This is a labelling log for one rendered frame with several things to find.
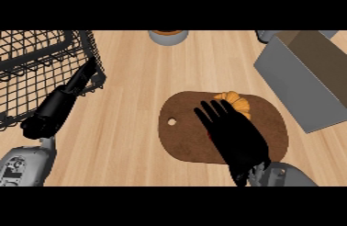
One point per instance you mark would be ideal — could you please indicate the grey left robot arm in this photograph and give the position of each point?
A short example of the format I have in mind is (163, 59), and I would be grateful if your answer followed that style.
(27, 167)

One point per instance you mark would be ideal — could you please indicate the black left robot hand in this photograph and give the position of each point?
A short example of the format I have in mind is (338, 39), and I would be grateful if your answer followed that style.
(53, 108)

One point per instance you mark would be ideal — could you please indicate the brown oval cutting board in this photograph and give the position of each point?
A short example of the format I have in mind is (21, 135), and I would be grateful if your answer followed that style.
(189, 134)

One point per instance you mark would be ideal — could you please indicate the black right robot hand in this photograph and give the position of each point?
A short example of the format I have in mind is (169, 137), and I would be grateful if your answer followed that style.
(235, 137)

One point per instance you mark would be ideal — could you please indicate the grey cardboard box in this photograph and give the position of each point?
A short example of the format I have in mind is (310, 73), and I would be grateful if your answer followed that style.
(307, 79)

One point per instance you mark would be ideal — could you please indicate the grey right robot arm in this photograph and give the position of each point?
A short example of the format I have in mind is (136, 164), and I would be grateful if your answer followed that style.
(282, 175)

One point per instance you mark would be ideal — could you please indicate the red tomato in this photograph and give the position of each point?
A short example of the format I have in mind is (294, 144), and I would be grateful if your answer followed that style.
(210, 136)

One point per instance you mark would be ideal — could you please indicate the dark grey object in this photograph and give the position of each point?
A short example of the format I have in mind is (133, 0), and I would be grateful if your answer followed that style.
(266, 35)

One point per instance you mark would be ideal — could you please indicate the orange croissant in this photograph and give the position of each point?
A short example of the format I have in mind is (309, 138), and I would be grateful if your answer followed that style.
(237, 102)

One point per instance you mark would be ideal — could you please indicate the grey cup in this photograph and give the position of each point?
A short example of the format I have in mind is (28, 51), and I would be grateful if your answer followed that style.
(169, 37)

